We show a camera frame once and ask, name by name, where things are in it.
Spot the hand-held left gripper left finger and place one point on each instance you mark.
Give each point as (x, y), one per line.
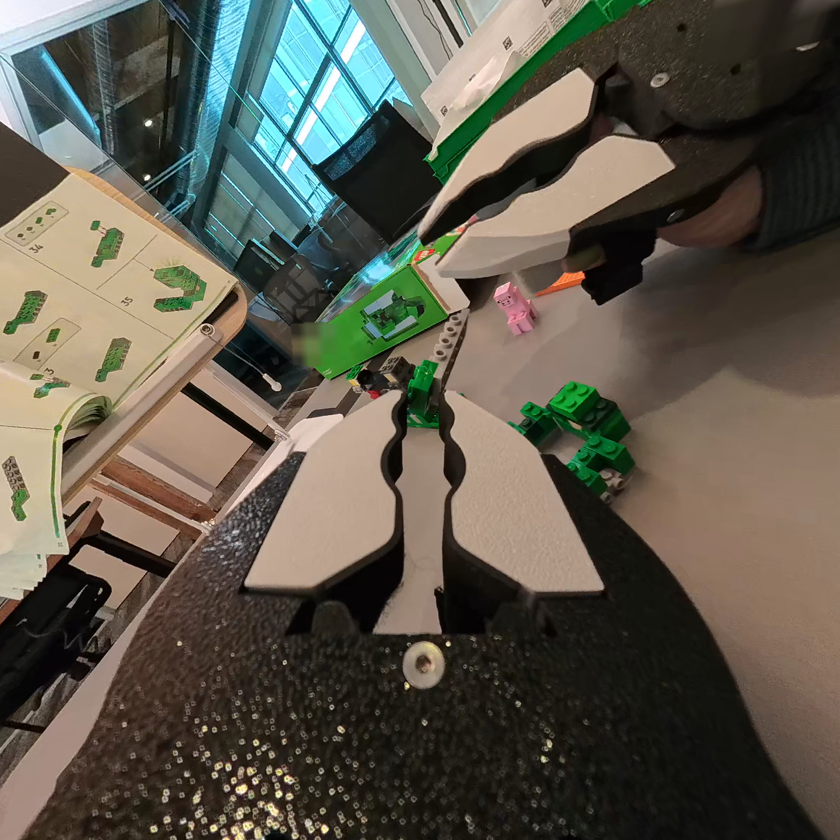
(328, 512)

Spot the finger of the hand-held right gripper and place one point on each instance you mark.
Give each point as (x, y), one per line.
(518, 148)
(564, 210)

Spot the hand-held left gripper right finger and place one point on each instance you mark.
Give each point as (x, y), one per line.
(518, 518)

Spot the black figure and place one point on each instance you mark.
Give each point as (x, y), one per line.
(394, 373)

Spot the green brick stack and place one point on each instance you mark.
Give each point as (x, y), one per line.
(423, 390)

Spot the grey studded plate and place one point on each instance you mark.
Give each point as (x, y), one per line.
(453, 341)

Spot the person's right forearm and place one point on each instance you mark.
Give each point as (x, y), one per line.
(800, 177)

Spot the grey desk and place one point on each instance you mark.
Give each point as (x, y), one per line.
(722, 426)

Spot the person's right hand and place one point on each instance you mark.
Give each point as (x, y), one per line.
(722, 213)

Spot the large green storage bin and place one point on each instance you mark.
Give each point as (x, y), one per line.
(459, 141)

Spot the orange brick separator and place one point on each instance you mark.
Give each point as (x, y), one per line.
(568, 283)

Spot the pink toy pig figure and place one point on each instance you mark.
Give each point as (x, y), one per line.
(515, 305)

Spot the white printed paper bag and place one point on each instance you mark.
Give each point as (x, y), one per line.
(518, 39)

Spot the small green storage bin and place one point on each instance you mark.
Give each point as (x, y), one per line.
(620, 6)

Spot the green brick assembly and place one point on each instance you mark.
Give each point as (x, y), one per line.
(577, 403)

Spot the black office chair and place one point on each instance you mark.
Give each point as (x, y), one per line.
(380, 177)

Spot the green cardboard toy box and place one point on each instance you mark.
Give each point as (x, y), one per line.
(387, 315)

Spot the large window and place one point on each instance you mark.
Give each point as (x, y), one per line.
(315, 111)

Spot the black mesh chair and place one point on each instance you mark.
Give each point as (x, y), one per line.
(289, 289)

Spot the building instruction booklet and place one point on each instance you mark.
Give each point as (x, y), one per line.
(98, 295)

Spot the black panel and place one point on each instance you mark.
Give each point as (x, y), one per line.
(26, 177)

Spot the black metal frame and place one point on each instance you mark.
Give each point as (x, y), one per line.
(46, 617)

